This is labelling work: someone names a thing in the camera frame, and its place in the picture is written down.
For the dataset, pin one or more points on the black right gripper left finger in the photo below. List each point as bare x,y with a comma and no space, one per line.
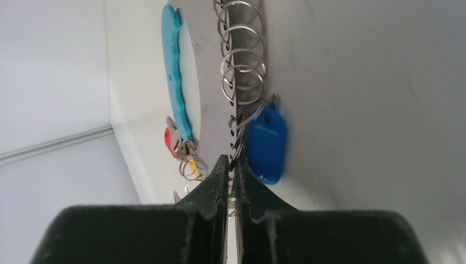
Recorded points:
189,231

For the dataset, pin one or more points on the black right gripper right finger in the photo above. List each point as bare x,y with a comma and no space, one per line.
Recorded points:
270,230

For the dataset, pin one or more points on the round key organizer with rings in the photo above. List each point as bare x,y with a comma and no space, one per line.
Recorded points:
215,62

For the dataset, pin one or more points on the yellow tagged key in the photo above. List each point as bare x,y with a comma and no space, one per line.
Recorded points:
194,170

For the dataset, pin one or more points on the red tagged key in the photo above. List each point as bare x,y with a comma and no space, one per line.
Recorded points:
172,137

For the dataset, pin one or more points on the dark blue key tag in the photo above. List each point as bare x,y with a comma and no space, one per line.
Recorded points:
266,145

